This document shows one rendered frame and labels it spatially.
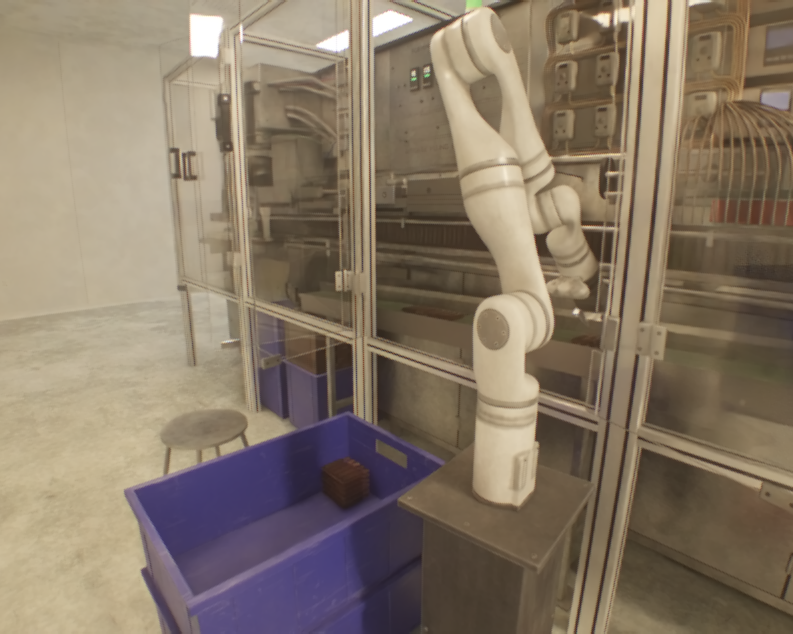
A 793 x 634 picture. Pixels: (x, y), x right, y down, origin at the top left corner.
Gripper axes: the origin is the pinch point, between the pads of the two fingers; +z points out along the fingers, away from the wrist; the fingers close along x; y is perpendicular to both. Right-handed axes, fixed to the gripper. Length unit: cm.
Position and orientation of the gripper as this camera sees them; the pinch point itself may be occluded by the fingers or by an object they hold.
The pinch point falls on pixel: (598, 328)
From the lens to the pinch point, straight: 113.7
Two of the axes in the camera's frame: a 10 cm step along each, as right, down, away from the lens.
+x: -6.6, -1.4, 7.4
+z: 5.5, 5.8, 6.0
